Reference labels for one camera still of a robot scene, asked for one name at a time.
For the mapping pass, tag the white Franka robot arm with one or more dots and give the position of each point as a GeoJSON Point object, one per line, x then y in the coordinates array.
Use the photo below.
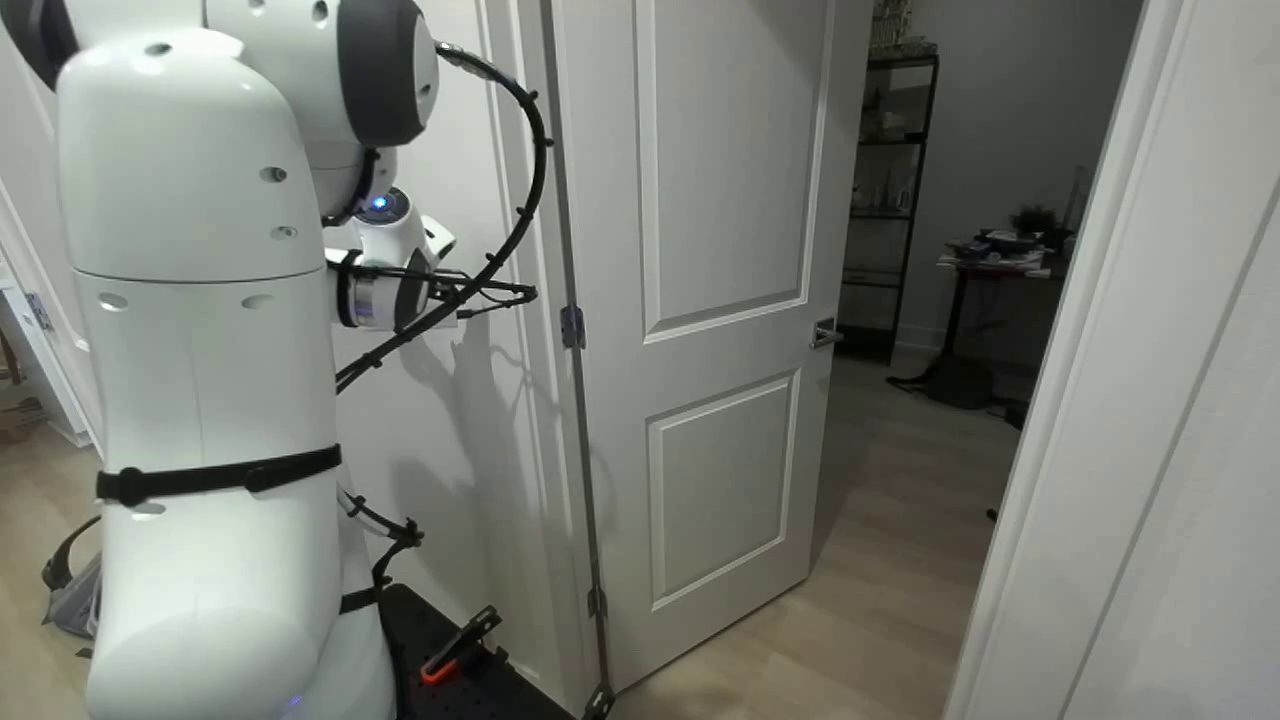
{"type": "Point", "coordinates": [202, 334]}

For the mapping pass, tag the metal door hinge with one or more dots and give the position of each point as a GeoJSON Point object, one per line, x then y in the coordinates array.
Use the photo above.
{"type": "Point", "coordinates": [596, 600]}
{"type": "Point", "coordinates": [573, 324]}

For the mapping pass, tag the white panel door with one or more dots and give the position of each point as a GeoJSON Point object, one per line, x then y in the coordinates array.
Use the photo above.
{"type": "Point", "coordinates": [723, 202]}

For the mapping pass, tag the black bag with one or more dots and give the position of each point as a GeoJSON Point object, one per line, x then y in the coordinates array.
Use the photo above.
{"type": "Point", "coordinates": [957, 386]}

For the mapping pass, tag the black metal shelf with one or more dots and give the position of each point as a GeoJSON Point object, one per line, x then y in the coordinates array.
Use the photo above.
{"type": "Point", "coordinates": [921, 202]}

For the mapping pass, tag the orange black clamp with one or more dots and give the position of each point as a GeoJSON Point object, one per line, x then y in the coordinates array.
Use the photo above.
{"type": "Point", "coordinates": [460, 645]}

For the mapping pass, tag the dark door stop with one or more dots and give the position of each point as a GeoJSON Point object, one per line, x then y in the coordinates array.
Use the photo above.
{"type": "Point", "coordinates": [602, 700]}

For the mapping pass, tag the black mounting table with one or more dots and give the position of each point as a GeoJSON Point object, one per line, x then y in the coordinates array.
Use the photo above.
{"type": "Point", "coordinates": [507, 695]}

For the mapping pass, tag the wooden desk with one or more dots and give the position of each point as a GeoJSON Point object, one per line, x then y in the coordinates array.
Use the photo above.
{"type": "Point", "coordinates": [1001, 315]}

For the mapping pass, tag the cluttered papers pile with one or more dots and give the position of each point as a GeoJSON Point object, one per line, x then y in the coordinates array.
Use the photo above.
{"type": "Point", "coordinates": [993, 251]}

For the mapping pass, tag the small dark floor object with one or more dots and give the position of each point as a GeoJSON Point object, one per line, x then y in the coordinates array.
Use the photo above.
{"type": "Point", "coordinates": [991, 511]}

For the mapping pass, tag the yellowish decoration plant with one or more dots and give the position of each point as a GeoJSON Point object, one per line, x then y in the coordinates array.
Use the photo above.
{"type": "Point", "coordinates": [889, 25]}

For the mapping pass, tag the small green potted plant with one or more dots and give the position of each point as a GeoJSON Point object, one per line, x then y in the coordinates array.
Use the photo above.
{"type": "Point", "coordinates": [1038, 221]}

